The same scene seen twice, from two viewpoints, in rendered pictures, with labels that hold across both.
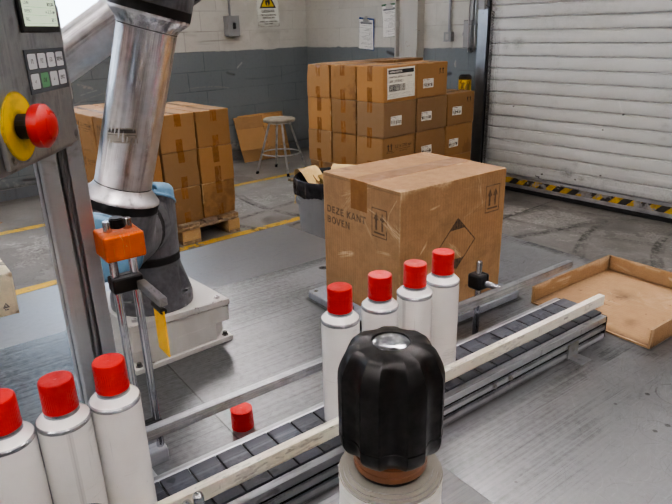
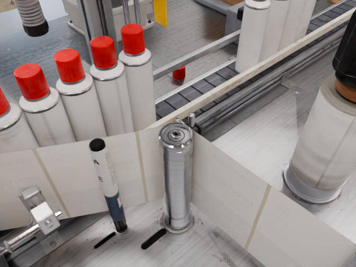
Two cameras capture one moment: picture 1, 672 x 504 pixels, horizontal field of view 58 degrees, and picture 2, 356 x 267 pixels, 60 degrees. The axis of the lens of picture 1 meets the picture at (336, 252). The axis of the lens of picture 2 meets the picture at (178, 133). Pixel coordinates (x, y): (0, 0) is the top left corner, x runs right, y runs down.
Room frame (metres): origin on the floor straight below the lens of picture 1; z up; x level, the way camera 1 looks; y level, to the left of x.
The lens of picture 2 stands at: (0.12, 0.20, 1.30)
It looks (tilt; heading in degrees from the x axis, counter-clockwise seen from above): 46 degrees down; 356
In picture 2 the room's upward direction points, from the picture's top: straight up
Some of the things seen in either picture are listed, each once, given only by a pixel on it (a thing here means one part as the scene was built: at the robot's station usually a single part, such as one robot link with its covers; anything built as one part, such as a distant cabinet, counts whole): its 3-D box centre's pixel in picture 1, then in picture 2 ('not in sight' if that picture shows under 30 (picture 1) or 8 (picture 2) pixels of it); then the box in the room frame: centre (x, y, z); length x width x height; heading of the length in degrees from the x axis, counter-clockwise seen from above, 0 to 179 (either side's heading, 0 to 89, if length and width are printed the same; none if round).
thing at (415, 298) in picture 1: (413, 327); (291, 11); (0.80, -0.11, 0.98); 0.05 x 0.05 x 0.20
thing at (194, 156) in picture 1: (146, 168); not in sight; (4.48, 1.40, 0.45); 1.20 x 0.84 x 0.89; 42
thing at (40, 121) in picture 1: (36, 126); not in sight; (0.54, 0.26, 1.32); 0.04 x 0.03 x 0.04; 1
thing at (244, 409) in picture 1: (242, 416); (179, 70); (0.78, 0.15, 0.85); 0.03 x 0.03 x 0.03
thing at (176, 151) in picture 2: not in sight; (176, 184); (0.35, 0.19, 0.97); 0.05 x 0.05 x 0.19
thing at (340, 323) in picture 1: (341, 355); (252, 29); (0.72, 0.00, 0.98); 0.05 x 0.05 x 0.20
